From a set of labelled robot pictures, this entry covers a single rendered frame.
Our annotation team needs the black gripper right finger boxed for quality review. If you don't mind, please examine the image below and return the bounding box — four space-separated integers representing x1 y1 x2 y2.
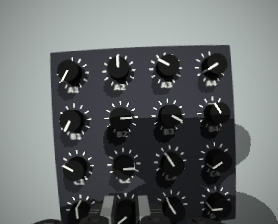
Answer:
135 195 224 224

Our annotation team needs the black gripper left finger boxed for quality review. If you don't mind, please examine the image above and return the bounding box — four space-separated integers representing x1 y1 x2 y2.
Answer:
33 196 118 224

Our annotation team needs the black knob box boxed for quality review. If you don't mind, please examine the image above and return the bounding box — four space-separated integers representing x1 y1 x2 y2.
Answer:
50 45 236 224

